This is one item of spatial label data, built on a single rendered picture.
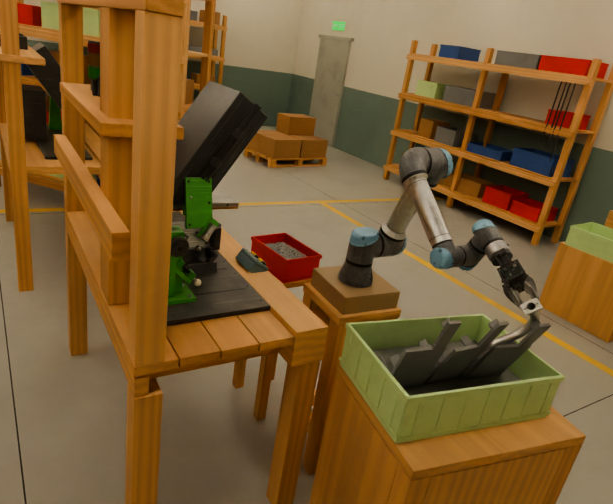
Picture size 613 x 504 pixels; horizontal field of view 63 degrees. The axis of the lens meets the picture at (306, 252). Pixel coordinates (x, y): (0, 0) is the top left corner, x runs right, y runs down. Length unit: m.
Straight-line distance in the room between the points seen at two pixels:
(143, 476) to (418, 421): 0.93
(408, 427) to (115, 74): 1.37
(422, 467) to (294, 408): 0.64
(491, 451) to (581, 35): 6.35
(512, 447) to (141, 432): 1.16
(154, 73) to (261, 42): 10.84
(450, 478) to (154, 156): 1.23
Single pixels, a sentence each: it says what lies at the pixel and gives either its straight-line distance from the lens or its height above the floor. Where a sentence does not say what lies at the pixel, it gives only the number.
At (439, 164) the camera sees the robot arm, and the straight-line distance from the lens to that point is 1.99.
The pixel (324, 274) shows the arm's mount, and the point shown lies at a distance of 2.20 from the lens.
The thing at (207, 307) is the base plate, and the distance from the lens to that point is 1.89.
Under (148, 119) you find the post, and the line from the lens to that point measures 1.34.
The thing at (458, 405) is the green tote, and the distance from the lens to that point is 1.66.
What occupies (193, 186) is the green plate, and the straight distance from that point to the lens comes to 2.13.
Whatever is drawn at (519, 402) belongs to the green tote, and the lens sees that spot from 1.84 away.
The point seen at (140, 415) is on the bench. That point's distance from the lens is 1.74.
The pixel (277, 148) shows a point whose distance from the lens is 8.18.
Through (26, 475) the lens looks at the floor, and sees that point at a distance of 2.60.
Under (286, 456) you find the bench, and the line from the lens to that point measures 2.19.
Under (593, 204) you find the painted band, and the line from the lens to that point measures 7.18.
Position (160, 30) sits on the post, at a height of 1.81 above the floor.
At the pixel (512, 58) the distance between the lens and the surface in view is 7.30.
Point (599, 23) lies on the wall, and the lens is 7.45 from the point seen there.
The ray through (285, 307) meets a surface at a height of 0.90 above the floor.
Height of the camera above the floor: 1.82
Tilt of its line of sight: 22 degrees down
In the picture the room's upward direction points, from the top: 9 degrees clockwise
